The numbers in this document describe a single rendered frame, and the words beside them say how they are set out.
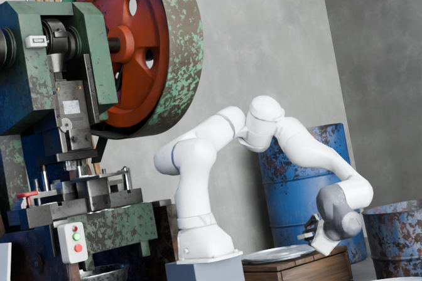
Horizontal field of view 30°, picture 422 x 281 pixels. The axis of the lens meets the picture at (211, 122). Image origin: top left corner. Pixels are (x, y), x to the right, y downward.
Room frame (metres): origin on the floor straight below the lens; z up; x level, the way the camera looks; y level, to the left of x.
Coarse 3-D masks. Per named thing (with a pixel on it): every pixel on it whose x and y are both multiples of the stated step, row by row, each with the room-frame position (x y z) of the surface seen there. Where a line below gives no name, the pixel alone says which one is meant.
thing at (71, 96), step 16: (64, 80) 3.13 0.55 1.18; (80, 80) 3.13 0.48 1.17; (64, 96) 3.08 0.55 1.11; (80, 96) 3.13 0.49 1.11; (64, 112) 3.07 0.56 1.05; (80, 112) 3.12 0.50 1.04; (64, 128) 3.05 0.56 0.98; (80, 128) 3.11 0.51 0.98; (48, 144) 3.11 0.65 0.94; (64, 144) 3.05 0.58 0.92; (80, 144) 3.07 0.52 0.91
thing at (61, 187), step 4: (56, 184) 3.10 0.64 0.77; (60, 184) 3.08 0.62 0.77; (64, 184) 3.07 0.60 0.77; (68, 184) 3.08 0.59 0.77; (72, 184) 3.10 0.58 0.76; (76, 184) 3.11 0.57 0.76; (52, 188) 3.12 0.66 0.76; (56, 188) 3.10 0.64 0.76; (60, 188) 3.08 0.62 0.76; (64, 188) 3.07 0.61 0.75; (68, 188) 3.08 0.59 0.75; (72, 188) 3.09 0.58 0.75; (76, 188) 3.11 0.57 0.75; (60, 192) 3.08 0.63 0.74; (64, 192) 3.07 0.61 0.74; (68, 192) 3.08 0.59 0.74
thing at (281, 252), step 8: (280, 248) 3.17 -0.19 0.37; (288, 248) 3.12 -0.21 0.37; (296, 248) 3.08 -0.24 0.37; (304, 248) 3.03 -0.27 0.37; (312, 248) 3.00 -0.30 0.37; (248, 256) 3.09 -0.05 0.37; (256, 256) 3.06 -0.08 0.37; (264, 256) 3.02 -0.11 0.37; (272, 256) 2.97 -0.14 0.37; (280, 256) 2.93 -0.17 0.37; (288, 256) 2.88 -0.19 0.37
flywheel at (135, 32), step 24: (96, 0) 3.50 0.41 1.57; (120, 0) 3.37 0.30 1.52; (144, 0) 3.25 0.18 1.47; (120, 24) 3.40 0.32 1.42; (144, 24) 3.27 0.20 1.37; (144, 48) 3.30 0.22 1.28; (168, 48) 3.13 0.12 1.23; (144, 72) 3.31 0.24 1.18; (120, 96) 3.46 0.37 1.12; (144, 96) 3.33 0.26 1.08; (120, 120) 3.42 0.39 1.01; (144, 120) 3.33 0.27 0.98
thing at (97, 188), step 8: (88, 176) 3.00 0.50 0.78; (96, 176) 2.90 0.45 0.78; (104, 176) 2.90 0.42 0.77; (80, 184) 3.02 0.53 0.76; (88, 184) 2.99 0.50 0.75; (96, 184) 3.02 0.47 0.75; (104, 184) 3.04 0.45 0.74; (80, 192) 3.02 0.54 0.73; (88, 192) 2.99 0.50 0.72; (96, 192) 3.01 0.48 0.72; (104, 192) 3.04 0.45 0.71; (88, 200) 2.99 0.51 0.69; (96, 200) 3.01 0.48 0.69; (104, 200) 3.03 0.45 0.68; (88, 208) 3.00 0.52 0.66; (96, 208) 3.00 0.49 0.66; (104, 208) 3.03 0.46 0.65
